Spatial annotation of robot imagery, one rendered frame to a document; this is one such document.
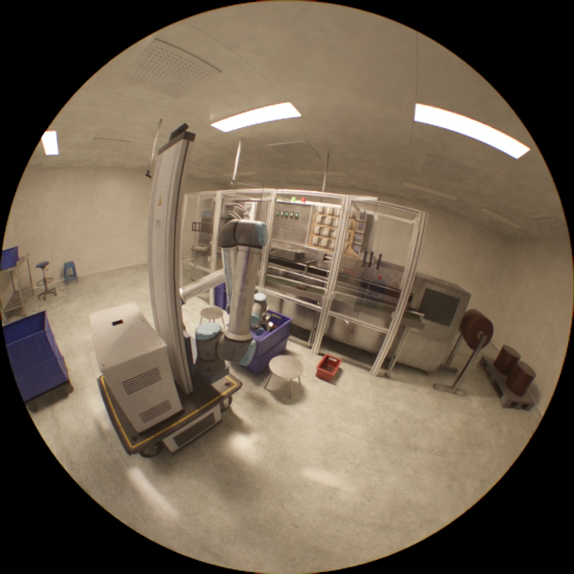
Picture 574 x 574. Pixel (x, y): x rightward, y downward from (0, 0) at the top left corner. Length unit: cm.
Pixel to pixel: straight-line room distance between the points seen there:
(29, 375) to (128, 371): 133
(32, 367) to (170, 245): 163
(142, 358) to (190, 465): 84
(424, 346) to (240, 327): 212
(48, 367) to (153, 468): 113
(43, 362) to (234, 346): 166
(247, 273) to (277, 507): 137
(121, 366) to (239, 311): 61
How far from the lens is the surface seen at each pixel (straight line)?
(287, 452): 152
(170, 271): 94
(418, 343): 249
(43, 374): 206
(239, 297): 92
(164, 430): 127
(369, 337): 246
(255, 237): 89
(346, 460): 161
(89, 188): 580
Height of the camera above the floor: 139
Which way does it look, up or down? 18 degrees down
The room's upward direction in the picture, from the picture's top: 9 degrees clockwise
